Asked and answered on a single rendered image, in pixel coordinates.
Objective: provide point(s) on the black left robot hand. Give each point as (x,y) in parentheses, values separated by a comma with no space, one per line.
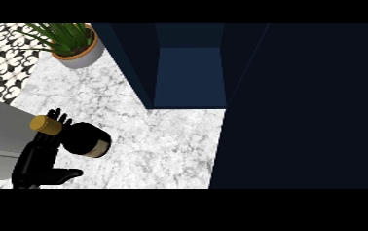
(36,163)

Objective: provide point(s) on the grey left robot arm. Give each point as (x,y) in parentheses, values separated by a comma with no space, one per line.
(14,134)

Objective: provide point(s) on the black wine bottle gold cap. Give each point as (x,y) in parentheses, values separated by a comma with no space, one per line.
(84,139)

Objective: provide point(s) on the dark blue open cabinet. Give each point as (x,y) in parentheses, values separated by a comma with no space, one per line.
(189,75)

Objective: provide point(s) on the green potted plant grey pot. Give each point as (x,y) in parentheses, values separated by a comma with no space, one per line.
(73,43)

